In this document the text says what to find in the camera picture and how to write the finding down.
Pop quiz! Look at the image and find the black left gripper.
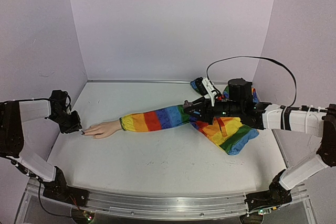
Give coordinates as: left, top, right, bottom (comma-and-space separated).
49, 110, 82, 134

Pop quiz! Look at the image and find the purple nail polish bottle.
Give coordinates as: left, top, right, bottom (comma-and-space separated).
183, 100, 193, 108

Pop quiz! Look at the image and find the mannequin hand with forearm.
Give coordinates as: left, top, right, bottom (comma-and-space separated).
82, 121, 122, 139

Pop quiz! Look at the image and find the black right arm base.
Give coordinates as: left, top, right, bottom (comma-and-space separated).
245, 170, 292, 212

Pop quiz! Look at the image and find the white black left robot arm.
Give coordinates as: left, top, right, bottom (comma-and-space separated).
1, 90, 82, 183

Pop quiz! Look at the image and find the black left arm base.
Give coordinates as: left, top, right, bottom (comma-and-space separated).
38, 166, 89, 207

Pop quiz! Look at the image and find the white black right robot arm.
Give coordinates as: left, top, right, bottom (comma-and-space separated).
183, 78, 335, 191

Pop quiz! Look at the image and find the rainbow striped jacket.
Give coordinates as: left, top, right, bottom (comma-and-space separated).
119, 78, 260, 156

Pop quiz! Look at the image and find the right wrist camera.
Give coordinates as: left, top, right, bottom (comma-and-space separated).
195, 77, 223, 107

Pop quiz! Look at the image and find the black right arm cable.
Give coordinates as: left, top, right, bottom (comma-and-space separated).
206, 56, 297, 108

